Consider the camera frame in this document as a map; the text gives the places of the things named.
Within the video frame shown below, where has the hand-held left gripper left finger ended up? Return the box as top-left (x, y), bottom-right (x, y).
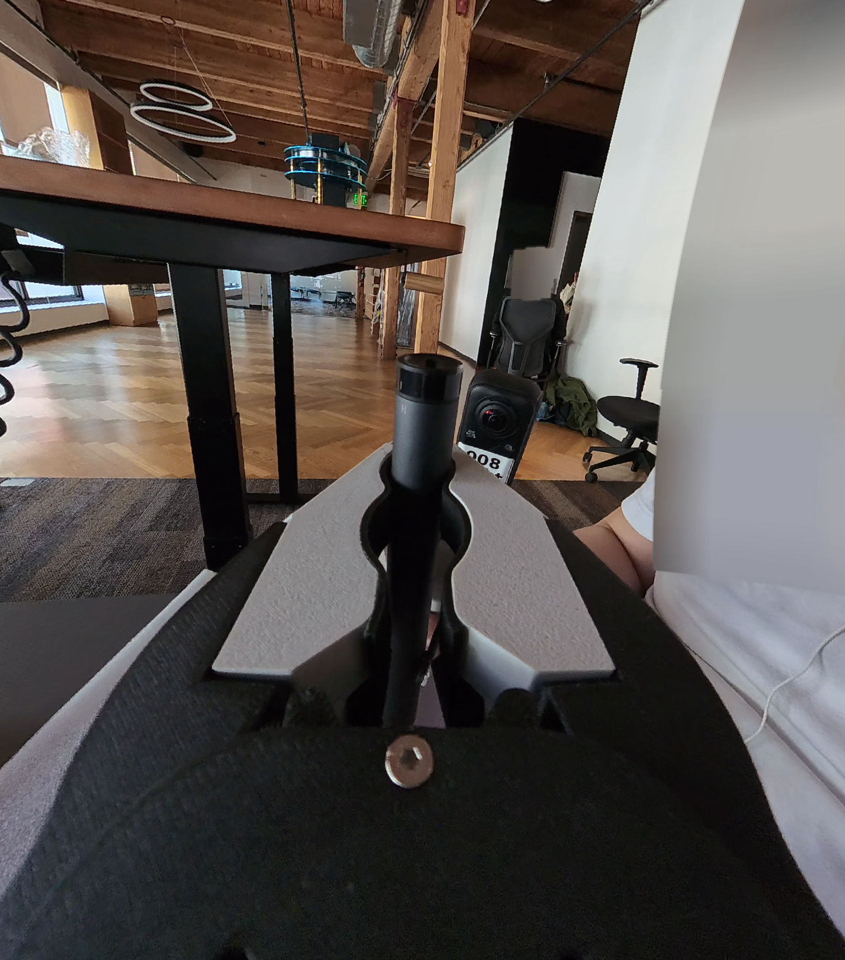
top-left (209, 442), bottom-right (398, 706)

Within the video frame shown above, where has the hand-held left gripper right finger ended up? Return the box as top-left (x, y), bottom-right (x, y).
top-left (446, 453), bottom-right (618, 708)

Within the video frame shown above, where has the dark grey cylindrical tube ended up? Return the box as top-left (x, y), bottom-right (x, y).
top-left (380, 352), bottom-right (464, 730)

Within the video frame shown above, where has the wooden standing desk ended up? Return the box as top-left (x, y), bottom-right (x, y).
top-left (0, 144), bottom-right (467, 571)

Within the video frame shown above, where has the green jacket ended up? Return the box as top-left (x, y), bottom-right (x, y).
top-left (544, 374), bottom-right (598, 438)

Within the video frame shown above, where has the black office chair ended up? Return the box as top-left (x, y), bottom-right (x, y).
top-left (487, 297), bottom-right (568, 378)
top-left (584, 357), bottom-right (662, 485)

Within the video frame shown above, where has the thin wooden pillar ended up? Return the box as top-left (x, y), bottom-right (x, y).
top-left (379, 93), bottom-right (415, 363)

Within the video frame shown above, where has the thick wooden pillar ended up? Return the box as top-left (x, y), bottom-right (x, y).
top-left (413, 0), bottom-right (478, 355)

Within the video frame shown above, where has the blue tiered round robot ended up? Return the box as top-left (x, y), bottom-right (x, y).
top-left (283, 134), bottom-right (370, 206)

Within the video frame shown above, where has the crumpled clear plastic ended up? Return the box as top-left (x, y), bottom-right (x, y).
top-left (13, 126), bottom-right (93, 163)

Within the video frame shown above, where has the thin white cord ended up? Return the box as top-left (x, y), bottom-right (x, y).
top-left (743, 600), bottom-right (845, 745)

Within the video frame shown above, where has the silver ventilation duct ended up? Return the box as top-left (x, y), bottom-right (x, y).
top-left (342, 0), bottom-right (425, 78)

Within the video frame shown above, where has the white ring pendant lamp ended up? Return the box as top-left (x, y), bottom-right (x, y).
top-left (138, 80), bottom-right (214, 114)
top-left (129, 102), bottom-right (238, 146)

